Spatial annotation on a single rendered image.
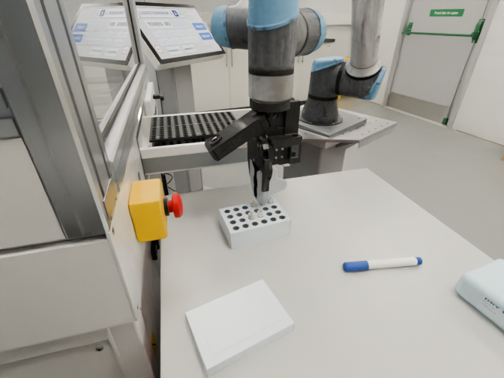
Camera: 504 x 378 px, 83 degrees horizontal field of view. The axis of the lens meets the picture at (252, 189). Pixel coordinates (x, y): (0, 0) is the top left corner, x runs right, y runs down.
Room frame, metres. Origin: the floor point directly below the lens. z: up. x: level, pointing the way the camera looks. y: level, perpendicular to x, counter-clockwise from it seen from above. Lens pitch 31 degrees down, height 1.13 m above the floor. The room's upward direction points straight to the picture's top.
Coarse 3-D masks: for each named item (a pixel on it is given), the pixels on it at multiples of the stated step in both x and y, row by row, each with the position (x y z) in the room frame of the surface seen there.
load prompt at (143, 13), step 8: (136, 8) 1.50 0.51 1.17; (144, 8) 1.54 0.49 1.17; (152, 8) 1.59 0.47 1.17; (160, 8) 1.63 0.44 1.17; (144, 16) 1.50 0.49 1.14; (152, 16) 1.54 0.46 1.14; (160, 16) 1.59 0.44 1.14; (168, 16) 1.63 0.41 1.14; (176, 16) 1.69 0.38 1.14; (184, 16) 1.74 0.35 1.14
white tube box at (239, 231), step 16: (224, 208) 0.48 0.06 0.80; (240, 208) 0.48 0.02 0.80; (256, 208) 0.48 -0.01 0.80; (272, 208) 0.48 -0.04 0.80; (224, 224) 0.44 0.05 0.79; (240, 224) 0.42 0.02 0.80; (256, 224) 0.43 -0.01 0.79; (272, 224) 0.43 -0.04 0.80; (288, 224) 0.44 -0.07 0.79; (240, 240) 0.40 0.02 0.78; (256, 240) 0.41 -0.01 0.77
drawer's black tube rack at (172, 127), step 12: (156, 120) 0.74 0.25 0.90; (168, 120) 0.75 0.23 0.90; (180, 120) 0.74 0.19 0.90; (192, 120) 0.74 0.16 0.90; (204, 120) 0.75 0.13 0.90; (216, 120) 0.74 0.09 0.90; (228, 120) 0.75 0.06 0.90; (156, 132) 0.65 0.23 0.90; (168, 132) 0.65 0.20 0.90; (180, 132) 0.65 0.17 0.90; (192, 132) 0.65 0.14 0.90; (204, 132) 0.66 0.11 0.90; (216, 132) 0.65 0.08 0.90; (156, 144) 0.65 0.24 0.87; (168, 144) 0.64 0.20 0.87
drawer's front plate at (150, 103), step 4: (148, 84) 1.07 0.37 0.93; (152, 84) 1.09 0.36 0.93; (148, 88) 1.00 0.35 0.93; (152, 88) 1.04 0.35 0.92; (148, 92) 0.94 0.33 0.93; (152, 92) 1.01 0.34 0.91; (148, 96) 0.89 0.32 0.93; (152, 96) 0.97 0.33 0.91; (144, 100) 0.84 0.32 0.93; (148, 100) 0.85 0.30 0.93; (152, 100) 0.93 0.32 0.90; (148, 104) 0.84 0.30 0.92; (152, 104) 0.90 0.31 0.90; (156, 104) 1.10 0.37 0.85; (148, 108) 0.84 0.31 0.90; (152, 108) 0.87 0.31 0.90; (156, 108) 1.06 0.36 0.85; (148, 112) 0.84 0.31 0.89; (152, 112) 0.85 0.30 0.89
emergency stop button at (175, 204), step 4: (172, 196) 0.37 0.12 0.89; (176, 196) 0.37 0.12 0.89; (180, 196) 0.38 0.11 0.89; (168, 200) 0.38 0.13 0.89; (172, 200) 0.36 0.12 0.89; (176, 200) 0.37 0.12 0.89; (180, 200) 0.37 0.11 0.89; (168, 204) 0.37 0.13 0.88; (172, 204) 0.36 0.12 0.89; (176, 204) 0.36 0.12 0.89; (180, 204) 0.36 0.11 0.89; (168, 208) 0.36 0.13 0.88; (172, 208) 0.36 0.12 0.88; (176, 208) 0.36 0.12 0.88; (180, 208) 0.36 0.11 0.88; (176, 212) 0.36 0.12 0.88; (180, 212) 0.36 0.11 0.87; (176, 216) 0.36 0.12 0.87; (180, 216) 0.36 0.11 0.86
